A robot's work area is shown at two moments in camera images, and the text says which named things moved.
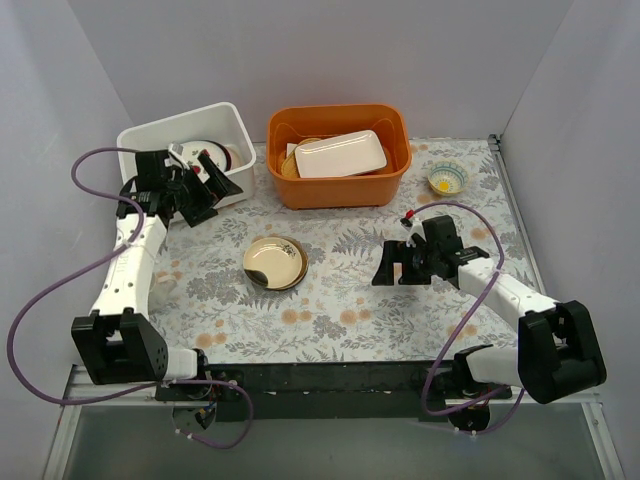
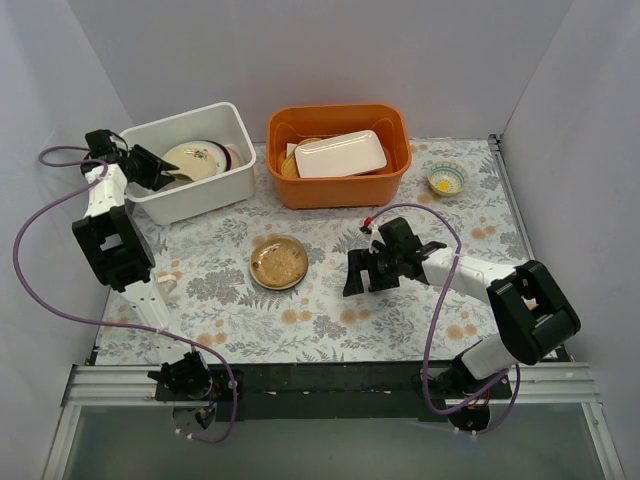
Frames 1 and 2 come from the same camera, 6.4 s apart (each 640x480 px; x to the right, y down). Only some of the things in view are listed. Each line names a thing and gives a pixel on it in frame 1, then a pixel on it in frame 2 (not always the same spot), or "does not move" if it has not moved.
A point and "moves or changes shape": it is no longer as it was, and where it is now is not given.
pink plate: (235, 154) does not move
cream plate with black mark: (273, 262) moves or changes shape
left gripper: (195, 195) -> (144, 167)
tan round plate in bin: (289, 166) does not move
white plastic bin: (220, 123) does not move
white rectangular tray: (347, 153) does not move
